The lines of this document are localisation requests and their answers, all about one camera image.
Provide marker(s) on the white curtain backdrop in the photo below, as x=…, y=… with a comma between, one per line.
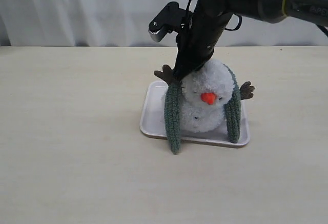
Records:
x=94, y=23

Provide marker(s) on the white plush snowman toy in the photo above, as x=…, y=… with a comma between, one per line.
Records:
x=205, y=101

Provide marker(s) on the white rectangular tray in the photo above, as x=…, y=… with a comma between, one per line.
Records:
x=152, y=123

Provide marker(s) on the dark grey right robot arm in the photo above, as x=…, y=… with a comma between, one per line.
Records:
x=274, y=11

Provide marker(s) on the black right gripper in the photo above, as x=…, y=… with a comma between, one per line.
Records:
x=207, y=24

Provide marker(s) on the green fleece scarf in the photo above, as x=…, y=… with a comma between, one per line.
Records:
x=174, y=116

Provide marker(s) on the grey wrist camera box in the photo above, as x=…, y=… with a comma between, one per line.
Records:
x=170, y=19

